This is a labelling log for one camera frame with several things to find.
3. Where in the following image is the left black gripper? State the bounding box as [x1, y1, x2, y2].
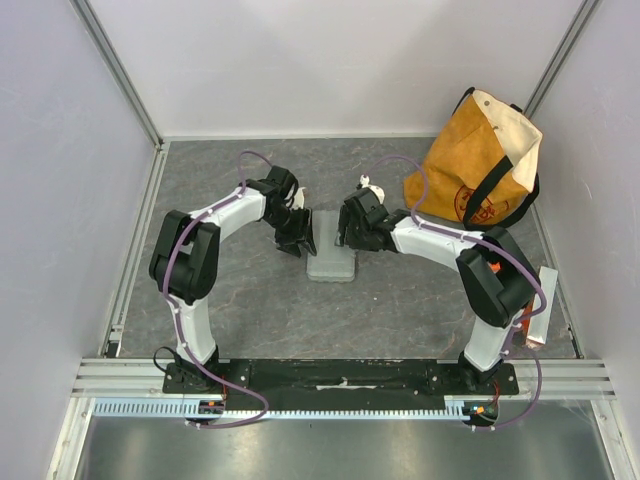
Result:
[265, 207, 316, 260]

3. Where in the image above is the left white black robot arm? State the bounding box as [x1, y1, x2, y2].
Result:
[149, 166, 317, 393]

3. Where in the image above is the grey plastic tool case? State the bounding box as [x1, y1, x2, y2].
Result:
[306, 211, 356, 283]

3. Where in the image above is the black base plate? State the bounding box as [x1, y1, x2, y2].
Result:
[162, 357, 520, 399]

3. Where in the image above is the blue grey cable duct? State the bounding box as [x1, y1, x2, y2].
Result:
[93, 397, 470, 421]

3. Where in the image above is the brown canvas tote bag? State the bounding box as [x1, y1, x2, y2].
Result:
[403, 87, 543, 231]

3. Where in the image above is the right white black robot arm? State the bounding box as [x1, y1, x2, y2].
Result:
[336, 187, 546, 394]

